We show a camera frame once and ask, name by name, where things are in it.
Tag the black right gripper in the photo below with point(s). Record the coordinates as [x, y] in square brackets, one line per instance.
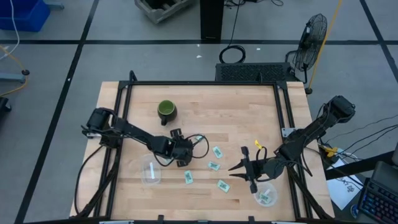
[255, 169]

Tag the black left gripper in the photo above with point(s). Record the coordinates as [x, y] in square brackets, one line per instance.
[180, 149]

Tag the green sweetener packet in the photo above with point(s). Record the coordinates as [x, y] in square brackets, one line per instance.
[223, 185]
[217, 152]
[188, 176]
[199, 138]
[265, 198]
[214, 165]

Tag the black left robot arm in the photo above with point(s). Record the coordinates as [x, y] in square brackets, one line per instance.
[133, 130]

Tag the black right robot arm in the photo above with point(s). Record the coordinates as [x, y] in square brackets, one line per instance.
[304, 133]

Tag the yellow tag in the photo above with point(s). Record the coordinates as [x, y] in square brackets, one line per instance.
[258, 144]

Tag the green ceramic mug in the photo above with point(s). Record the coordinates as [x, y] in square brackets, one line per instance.
[167, 116]

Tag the right clear plastic cup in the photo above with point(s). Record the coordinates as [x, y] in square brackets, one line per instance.
[273, 199]

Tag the yellow connector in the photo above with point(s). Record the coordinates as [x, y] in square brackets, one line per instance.
[330, 151]

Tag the black vented computer case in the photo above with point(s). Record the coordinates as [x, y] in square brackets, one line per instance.
[248, 72]

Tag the white paper sheet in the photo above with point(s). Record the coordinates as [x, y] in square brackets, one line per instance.
[342, 193]

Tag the black beam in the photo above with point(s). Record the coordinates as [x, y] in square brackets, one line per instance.
[357, 165]

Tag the blue round sticker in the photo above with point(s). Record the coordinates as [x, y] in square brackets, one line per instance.
[354, 211]

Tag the black tower box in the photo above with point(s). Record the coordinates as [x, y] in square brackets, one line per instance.
[211, 19]

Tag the grey foam packaging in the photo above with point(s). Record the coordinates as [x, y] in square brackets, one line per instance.
[155, 15]

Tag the black keyboard with coloured keys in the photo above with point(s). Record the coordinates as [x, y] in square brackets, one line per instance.
[379, 202]

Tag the black laptop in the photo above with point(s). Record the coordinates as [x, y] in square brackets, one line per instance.
[387, 175]

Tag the black floor fan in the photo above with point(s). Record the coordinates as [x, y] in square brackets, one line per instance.
[311, 40]

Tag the black floor object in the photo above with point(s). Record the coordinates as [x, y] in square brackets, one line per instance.
[3, 105]

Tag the grey stand leg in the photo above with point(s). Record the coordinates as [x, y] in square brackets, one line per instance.
[12, 77]

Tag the blue plastic crate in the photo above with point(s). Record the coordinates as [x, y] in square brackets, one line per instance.
[23, 14]

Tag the grey metal bracket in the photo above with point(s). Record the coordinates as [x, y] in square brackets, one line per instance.
[287, 131]

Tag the black aluminium table frame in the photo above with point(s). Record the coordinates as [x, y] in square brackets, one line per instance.
[202, 82]

